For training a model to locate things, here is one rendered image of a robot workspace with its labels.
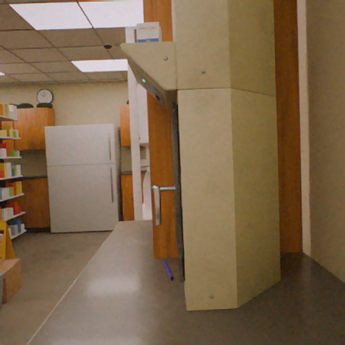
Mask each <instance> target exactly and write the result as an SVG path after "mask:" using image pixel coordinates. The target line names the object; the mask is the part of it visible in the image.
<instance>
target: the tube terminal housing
mask: <svg viewBox="0 0 345 345"><path fill-rule="evenodd" d="M172 13H173V19H172V41H173V42H174V43H176V72H177V96H176V105H178V113H179V149H180V167H181V185H182V204H183V241H184V260H185V278H186V281H184V287H185V295H186V310H187V311H190V310H219V309H234V308H238V307H240V306H242V305H243V304H244V303H246V302H248V301H249V300H251V299H252V298H254V297H255V296H258V295H259V294H261V293H262V292H263V291H265V290H267V289H268V288H270V287H271V286H272V285H273V284H275V283H277V282H278V281H280V226H279V197H278V167H277V137H276V83H275V53H274V24H273V0H172ZM173 23H174V37H173Z"/></svg>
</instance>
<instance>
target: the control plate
mask: <svg viewBox="0 0 345 345"><path fill-rule="evenodd" d="M136 72H137V71H136ZM137 74H138V76H139V79H140V81H141V83H142V86H143V87H144V88H145V89H146V90H147V91H148V92H150V93H152V95H153V96H154V97H155V95H154V91H153V90H154V89H155V88H154V87H153V86H152V84H151V83H150V82H149V81H148V80H147V79H146V78H144V77H143V76H142V75H141V74H140V73H139V72H137ZM143 79H144V80H145V82H144V81H143ZM144 83H145V84H147V85H145V84H144ZM155 92H156V94H157V96H158V97H160V100H158V101H159V102H160V103H161V104H163V105H164V106H165V103H164V98H163V94H162V93H161V92H159V91H158V90H157V89H155ZM155 98H156V97H155Z"/></svg>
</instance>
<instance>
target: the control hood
mask: <svg viewBox="0 0 345 345"><path fill-rule="evenodd" d="M120 48H121V50H122V52H123V54H124V56H125V57H126V60H127V62H128V63H129V66H130V68H131V71H132V73H133V75H134V76H135V79H136V81H137V82H138V83H139V84H140V85H141V86H142V83H141V81H140V79H139V76H138V74H137V72H139V73H140V74H141V75H142V76H143V77H144V78H146V79H147V80H148V81H149V82H150V83H151V84H152V86H153V87H154V88H155V89H157V90H158V91H159V92H161V93H162V94H163V98H164V103H165V106H164V107H165V108H166V109H168V110H173V102H176V96H177V72H176V43H174V42H133V43H122V44H121V45H120ZM136 71H137V72H136ZM142 87H143V86H142ZM143 88H144V87H143ZM144 89H145V88H144ZM146 91H147V90H146ZM147 92H148V91H147Z"/></svg>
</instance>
